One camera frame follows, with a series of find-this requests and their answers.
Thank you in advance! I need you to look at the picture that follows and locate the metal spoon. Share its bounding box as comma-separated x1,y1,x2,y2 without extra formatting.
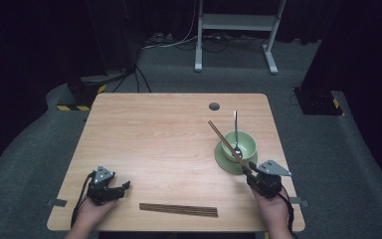
233,110,244,160

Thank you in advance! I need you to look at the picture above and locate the black floor cable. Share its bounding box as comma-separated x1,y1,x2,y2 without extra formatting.
111,63,153,95

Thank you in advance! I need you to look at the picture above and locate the green ceramic saucer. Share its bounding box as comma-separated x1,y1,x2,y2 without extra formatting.
214,140,259,176

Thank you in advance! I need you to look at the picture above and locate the tangle of black floor cables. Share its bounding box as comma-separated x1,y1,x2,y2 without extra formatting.
173,32,267,54

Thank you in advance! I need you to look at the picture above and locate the white floor cable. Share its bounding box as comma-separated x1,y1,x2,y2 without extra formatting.
141,0,201,51

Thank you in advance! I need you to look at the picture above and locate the green ceramic bowl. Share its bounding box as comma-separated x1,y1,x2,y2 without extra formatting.
221,129,258,163

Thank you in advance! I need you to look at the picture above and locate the grey tape strip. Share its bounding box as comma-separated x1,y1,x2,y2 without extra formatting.
47,197,69,208
289,196,310,208

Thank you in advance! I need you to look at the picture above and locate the person's left hand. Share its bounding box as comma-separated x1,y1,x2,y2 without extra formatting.
75,195,119,232

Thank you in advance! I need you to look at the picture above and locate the person's right hand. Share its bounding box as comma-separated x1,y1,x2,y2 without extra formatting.
251,186,292,232

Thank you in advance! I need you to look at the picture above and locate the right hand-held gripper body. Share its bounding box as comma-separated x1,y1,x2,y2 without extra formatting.
245,159,293,200

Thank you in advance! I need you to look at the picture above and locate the row of brown chopsticks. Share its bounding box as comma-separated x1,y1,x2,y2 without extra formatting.
138,202,220,219

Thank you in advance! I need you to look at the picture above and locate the dark curtain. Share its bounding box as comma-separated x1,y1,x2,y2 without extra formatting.
0,0,143,182
299,0,382,192

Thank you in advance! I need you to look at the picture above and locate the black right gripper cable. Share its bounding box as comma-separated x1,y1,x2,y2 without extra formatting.
278,187,294,234

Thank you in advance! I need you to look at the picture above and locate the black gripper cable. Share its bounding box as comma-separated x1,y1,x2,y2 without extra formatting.
278,187,294,234
70,171,96,229

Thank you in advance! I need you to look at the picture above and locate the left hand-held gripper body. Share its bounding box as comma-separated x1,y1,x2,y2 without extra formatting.
86,164,124,206

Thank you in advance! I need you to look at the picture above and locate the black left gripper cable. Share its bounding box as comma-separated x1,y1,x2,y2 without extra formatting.
70,171,96,229

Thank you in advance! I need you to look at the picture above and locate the brown wooden chopstick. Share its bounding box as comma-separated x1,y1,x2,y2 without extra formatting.
207,119,253,175

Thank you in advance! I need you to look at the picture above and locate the black base with striped tape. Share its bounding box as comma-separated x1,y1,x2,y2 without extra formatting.
292,86,344,117
56,69,128,113

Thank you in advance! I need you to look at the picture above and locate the white metal stand frame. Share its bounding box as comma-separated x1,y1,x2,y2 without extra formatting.
194,0,288,76

